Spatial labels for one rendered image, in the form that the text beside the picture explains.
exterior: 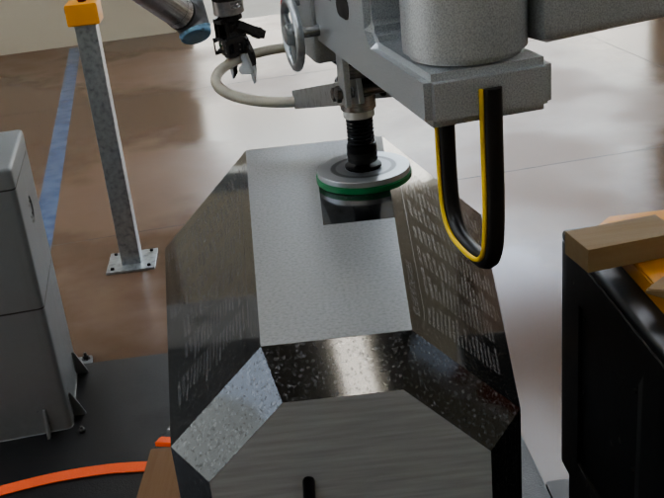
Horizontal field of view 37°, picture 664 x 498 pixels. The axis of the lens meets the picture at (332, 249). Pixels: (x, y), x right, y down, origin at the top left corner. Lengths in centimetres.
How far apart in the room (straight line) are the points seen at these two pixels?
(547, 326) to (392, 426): 184
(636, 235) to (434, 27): 75
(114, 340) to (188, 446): 194
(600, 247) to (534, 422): 104
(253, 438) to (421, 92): 60
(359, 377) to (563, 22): 62
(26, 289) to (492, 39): 180
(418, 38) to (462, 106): 12
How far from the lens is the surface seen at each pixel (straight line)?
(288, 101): 261
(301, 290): 176
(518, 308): 349
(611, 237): 200
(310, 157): 244
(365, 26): 169
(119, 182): 402
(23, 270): 289
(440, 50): 145
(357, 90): 196
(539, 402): 299
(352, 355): 158
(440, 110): 144
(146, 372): 332
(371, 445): 161
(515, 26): 147
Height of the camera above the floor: 165
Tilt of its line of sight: 24 degrees down
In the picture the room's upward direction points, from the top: 6 degrees counter-clockwise
